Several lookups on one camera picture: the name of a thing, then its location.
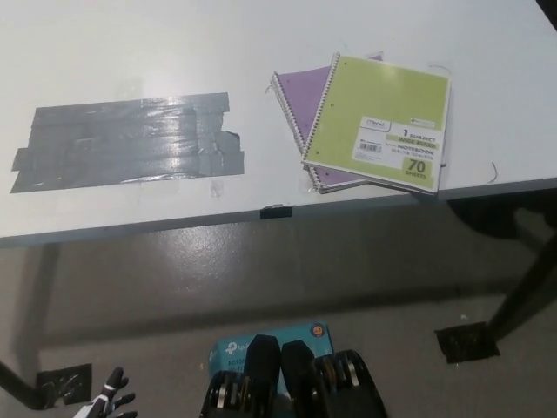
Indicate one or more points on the black floor tape patch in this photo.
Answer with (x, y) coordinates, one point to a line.
(465, 344)
(65, 385)

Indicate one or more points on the black robot body blocks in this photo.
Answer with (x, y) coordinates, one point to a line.
(300, 383)

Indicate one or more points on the grey duct tape patch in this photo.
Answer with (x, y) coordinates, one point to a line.
(126, 139)

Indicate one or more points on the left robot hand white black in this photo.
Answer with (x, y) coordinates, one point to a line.
(106, 396)

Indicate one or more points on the teal router box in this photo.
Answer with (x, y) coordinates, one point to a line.
(230, 348)

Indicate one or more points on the small black table clip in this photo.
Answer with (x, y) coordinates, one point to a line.
(276, 212)

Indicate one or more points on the purple spiral notebook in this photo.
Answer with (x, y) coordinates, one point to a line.
(300, 93)

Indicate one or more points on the clear tape scrap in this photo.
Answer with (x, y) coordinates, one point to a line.
(216, 188)

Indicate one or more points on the green spiral notebook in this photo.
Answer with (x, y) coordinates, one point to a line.
(383, 96)

